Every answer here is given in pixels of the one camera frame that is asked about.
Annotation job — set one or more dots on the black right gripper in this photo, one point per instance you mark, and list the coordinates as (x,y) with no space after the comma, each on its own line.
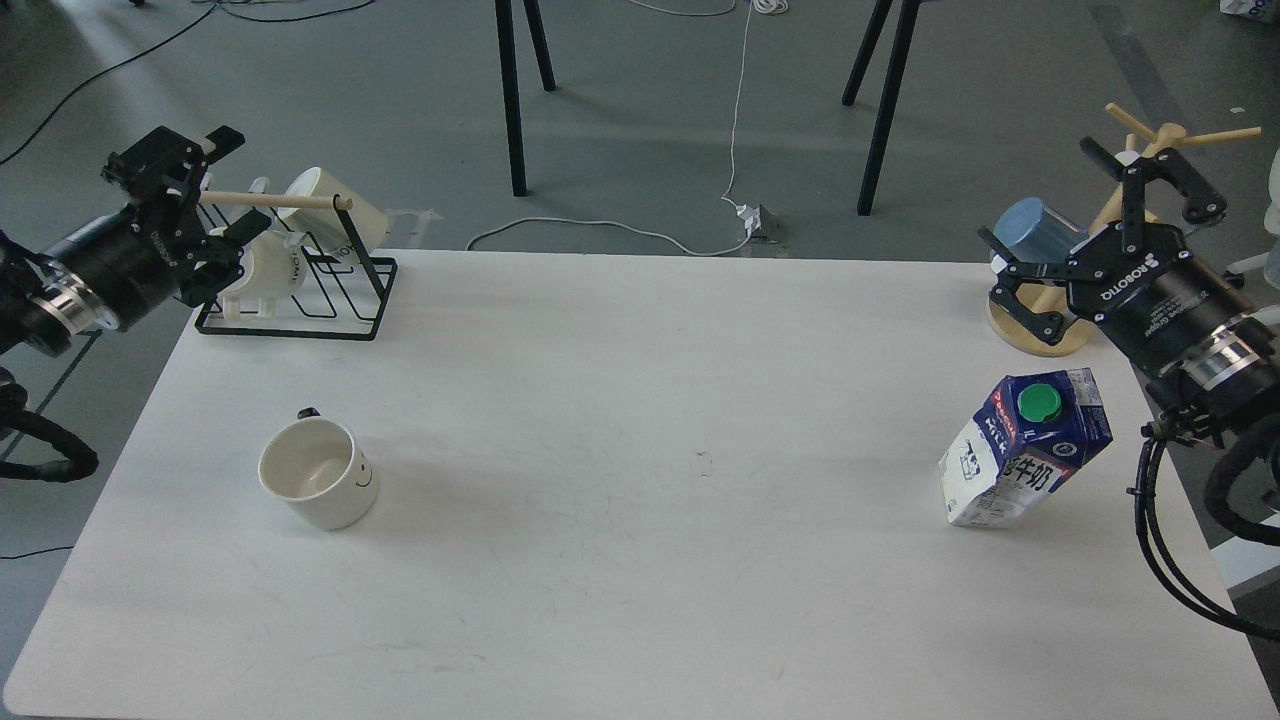
(1137,282)

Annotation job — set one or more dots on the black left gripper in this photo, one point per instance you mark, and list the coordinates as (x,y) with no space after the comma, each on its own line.
(116,269)

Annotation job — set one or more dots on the blue white milk carton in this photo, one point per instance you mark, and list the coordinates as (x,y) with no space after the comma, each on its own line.
(1031,435)

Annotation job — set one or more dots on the white smiley mug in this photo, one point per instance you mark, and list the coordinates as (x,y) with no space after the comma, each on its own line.
(318,469)

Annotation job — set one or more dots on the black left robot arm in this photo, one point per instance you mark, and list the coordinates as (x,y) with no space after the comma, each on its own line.
(23,278)

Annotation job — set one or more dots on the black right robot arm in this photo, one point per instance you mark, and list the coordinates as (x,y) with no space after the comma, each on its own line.
(1189,411)

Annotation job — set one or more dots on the wooden mug tree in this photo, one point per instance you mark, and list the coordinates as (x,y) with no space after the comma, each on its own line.
(1163,205)

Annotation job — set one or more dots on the white mug on rack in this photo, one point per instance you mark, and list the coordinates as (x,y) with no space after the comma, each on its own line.
(273,268)

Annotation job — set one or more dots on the blue mug on tree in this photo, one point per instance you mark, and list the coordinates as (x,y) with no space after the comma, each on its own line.
(1036,233)

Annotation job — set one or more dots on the cream mug on rack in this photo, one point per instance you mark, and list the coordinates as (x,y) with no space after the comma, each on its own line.
(339,207)

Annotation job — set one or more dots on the white chair base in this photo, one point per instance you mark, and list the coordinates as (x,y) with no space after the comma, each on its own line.
(1268,263)

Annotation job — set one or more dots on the black table leg right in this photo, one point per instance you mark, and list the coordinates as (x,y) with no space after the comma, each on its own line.
(903,35)

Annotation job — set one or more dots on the black table leg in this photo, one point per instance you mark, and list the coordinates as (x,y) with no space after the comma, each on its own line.
(903,35)
(504,13)

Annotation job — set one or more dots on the grey power adapter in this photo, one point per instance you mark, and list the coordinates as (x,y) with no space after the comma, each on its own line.
(760,225)

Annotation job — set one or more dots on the black table leg left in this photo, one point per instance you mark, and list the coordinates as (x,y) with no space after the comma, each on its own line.
(504,13)

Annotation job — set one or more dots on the black wire cup rack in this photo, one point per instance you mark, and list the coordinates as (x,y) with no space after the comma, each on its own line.
(336,301)

